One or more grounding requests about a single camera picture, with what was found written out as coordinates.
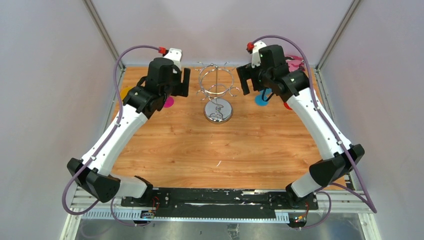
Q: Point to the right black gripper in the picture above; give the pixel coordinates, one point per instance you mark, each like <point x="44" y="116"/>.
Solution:
<point x="247" y="72"/>

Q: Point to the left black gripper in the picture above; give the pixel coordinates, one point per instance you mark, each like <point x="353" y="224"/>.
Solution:
<point x="182" y="88"/>

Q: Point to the magenta wine glass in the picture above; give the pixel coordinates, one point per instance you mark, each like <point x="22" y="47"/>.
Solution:
<point x="169" y="102"/>

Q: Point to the chrome wine glass rack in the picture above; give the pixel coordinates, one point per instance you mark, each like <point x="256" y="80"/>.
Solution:
<point x="217" y="110"/>

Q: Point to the blue wine glass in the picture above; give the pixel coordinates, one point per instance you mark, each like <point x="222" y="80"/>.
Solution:
<point x="260" y="99"/>

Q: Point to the red wine glass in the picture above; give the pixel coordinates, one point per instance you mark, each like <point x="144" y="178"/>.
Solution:
<point x="287" y="106"/>

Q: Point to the yellow wine glass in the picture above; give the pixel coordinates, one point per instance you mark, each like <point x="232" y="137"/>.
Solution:
<point x="124" y="91"/>

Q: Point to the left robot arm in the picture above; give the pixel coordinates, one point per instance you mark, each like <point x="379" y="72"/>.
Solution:
<point x="92" y="172"/>

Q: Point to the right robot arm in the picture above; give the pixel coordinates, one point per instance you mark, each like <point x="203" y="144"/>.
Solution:
<point x="269" y="70"/>

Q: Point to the pink camouflage cloth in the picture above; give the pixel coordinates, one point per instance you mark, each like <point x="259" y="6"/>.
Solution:
<point x="295" y="63"/>

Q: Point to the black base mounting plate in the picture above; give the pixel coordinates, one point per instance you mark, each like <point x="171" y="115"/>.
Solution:
<point x="220" y="203"/>

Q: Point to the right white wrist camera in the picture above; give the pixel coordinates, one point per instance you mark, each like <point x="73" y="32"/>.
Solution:
<point x="253" y="48"/>

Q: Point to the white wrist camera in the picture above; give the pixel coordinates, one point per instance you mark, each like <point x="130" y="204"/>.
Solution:
<point x="175" y="55"/>
<point x="253" y="48"/>

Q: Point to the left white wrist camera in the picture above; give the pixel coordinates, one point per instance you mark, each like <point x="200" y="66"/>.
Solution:
<point x="175" y="55"/>

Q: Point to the aluminium frame rail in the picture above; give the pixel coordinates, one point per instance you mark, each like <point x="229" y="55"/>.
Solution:
<point x="330" y="202"/>

